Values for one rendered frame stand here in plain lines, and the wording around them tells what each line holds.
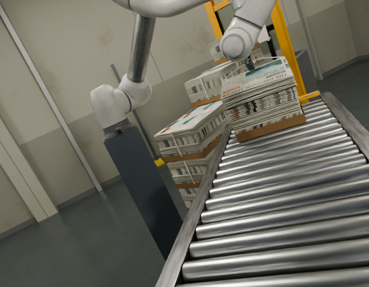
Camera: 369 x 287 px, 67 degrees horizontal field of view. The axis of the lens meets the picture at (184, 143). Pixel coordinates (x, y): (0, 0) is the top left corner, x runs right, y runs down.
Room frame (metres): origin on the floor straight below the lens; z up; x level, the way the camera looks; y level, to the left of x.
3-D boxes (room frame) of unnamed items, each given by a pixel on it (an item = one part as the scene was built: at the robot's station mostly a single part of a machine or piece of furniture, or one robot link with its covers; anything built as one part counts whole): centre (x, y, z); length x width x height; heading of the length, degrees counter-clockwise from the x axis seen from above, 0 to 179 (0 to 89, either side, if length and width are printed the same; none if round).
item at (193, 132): (2.28, -0.34, 0.42); 1.17 x 0.39 x 0.83; 137
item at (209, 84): (2.37, -0.43, 0.95); 0.38 x 0.29 x 0.23; 46
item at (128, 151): (1.59, 0.32, 0.50); 0.20 x 0.20 x 1.00; 11
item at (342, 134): (0.93, -0.30, 0.77); 0.47 x 0.05 x 0.05; 67
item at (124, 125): (1.57, 0.31, 1.03); 0.22 x 0.18 x 0.06; 11
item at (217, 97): (2.37, -0.43, 0.86); 0.38 x 0.29 x 0.04; 46
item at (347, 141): (0.87, -0.27, 0.77); 0.47 x 0.05 x 0.05; 67
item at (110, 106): (1.60, 0.31, 1.17); 0.18 x 0.16 x 0.22; 132
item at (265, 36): (3.14, -1.15, 1.28); 0.57 x 0.01 x 0.65; 47
